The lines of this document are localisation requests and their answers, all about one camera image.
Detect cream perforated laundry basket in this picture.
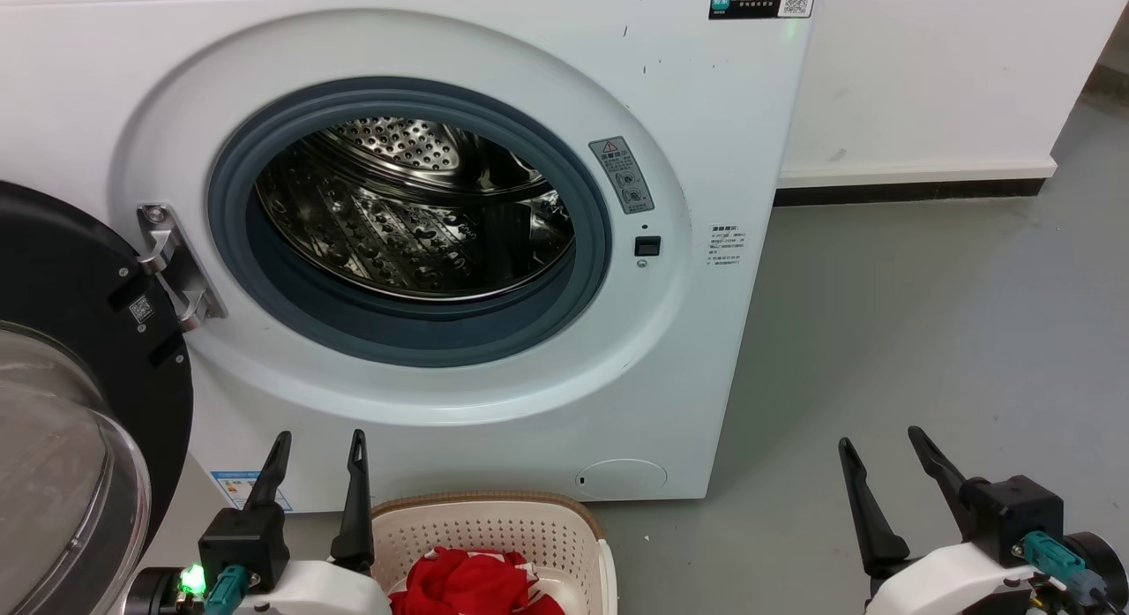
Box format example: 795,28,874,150
369,491,618,615

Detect red sports jersey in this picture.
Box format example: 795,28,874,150
388,547,565,615

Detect black washer door with glass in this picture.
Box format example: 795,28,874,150
0,181,195,615

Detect grey warning sticker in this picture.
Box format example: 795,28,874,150
588,137,655,215

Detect teal cable connector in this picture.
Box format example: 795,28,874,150
205,565,246,614
1023,531,1108,607

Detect metal door hinge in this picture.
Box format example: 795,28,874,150
135,203,228,334

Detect round drain filter cover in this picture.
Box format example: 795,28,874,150
575,459,669,499

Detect grey rubber door gasket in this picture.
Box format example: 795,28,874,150
206,77,613,369

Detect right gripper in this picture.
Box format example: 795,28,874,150
838,426,1065,615

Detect stainless steel washing machine drum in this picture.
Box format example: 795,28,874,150
254,116,576,301

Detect black baseboard strip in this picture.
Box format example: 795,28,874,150
774,178,1046,208

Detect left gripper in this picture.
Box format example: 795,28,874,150
198,430,392,615

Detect white front-load washing machine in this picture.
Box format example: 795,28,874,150
0,0,817,514

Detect blue energy label sticker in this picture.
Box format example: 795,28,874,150
210,470,292,514

